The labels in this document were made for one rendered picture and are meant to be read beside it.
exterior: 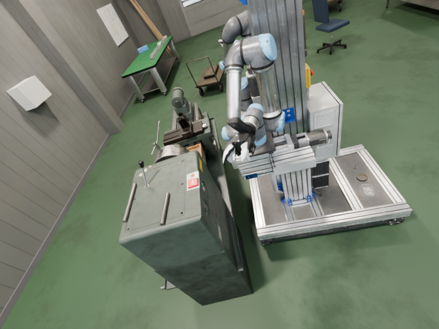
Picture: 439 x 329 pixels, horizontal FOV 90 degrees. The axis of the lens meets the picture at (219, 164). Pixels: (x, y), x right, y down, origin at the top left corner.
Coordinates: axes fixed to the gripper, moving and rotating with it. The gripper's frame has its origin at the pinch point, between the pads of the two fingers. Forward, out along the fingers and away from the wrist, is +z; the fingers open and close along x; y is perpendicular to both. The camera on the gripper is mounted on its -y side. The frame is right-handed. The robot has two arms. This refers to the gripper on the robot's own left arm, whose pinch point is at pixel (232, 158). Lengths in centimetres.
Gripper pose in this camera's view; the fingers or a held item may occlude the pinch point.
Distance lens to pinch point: 81.8
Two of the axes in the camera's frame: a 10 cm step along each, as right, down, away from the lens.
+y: 4.3, 6.8, 5.9
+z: -3.3, 7.3, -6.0
